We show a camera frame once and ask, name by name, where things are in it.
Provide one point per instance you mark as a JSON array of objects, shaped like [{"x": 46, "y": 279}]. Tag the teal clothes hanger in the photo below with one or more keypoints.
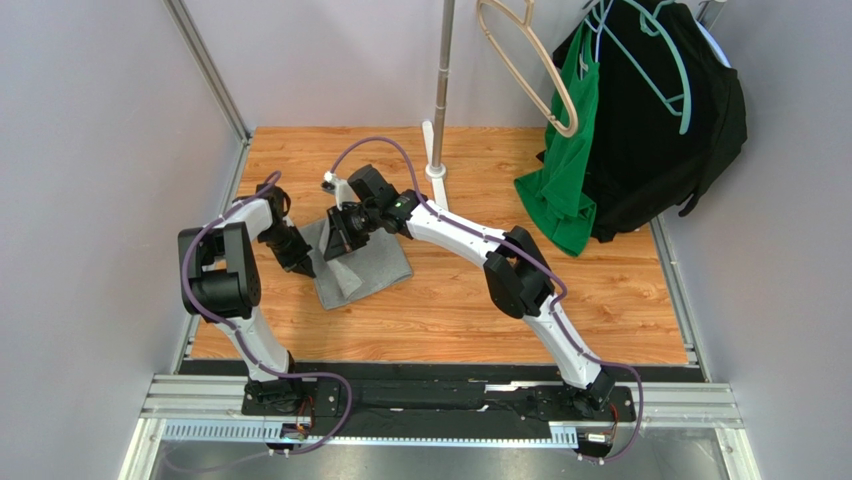
[{"x": 653, "y": 53}]

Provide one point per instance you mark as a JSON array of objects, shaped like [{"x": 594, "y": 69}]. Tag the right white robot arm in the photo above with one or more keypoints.
[{"x": 520, "y": 283}]

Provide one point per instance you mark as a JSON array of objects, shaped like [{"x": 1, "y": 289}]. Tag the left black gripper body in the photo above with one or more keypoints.
[{"x": 285, "y": 242}]

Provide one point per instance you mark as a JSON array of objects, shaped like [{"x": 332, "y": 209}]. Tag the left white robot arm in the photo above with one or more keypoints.
[{"x": 220, "y": 282}]

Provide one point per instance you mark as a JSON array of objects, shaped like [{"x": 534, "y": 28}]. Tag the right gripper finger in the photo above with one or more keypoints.
[
  {"x": 356, "y": 236},
  {"x": 338, "y": 241}
]

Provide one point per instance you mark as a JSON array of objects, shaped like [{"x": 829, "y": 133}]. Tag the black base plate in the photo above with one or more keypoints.
[{"x": 422, "y": 400}]

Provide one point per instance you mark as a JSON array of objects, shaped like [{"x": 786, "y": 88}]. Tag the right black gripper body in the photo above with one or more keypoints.
[{"x": 338, "y": 230}]

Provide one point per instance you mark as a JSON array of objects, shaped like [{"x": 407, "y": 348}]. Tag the black shirt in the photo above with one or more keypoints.
[{"x": 639, "y": 165}]

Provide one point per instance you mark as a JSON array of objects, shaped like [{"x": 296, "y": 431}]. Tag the metal stand pole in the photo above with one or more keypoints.
[{"x": 444, "y": 65}]

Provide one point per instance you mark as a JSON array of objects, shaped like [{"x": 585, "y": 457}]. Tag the beige clothes hanger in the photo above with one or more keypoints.
[{"x": 511, "y": 33}]

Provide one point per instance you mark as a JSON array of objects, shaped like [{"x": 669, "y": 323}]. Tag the green shirt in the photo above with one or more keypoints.
[{"x": 553, "y": 195}]

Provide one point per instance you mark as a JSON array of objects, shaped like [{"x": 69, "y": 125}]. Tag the grey cloth napkin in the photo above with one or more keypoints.
[{"x": 377, "y": 266}]

